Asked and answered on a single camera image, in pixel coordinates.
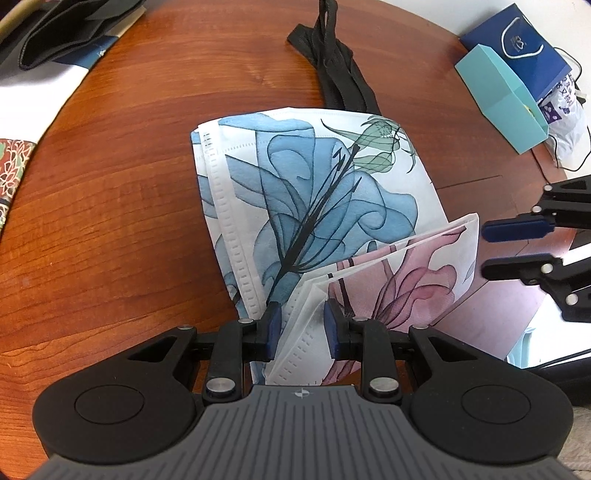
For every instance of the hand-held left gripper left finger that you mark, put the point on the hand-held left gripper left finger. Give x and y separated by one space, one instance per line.
273 325

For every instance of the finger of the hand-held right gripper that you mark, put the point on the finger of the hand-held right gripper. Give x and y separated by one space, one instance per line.
519 267
517 229

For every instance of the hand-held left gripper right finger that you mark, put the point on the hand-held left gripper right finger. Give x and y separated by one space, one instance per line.
330 325

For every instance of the white plastic bag purple print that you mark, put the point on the white plastic bag purple print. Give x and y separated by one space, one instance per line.
565 120

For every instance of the dark blue gift bag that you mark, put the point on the dark blue gift bag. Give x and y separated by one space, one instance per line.
531 50

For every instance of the colourful patterned bag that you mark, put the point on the colourful patterned bag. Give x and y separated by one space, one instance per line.
11 177

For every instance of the white bag with navy print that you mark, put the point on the white bag with navy print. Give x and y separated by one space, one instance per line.
41 99

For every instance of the brown paper bag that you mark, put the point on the brown paper bag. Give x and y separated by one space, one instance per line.
10 21

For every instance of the teal paper box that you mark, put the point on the teal paper box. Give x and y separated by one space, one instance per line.
501 90

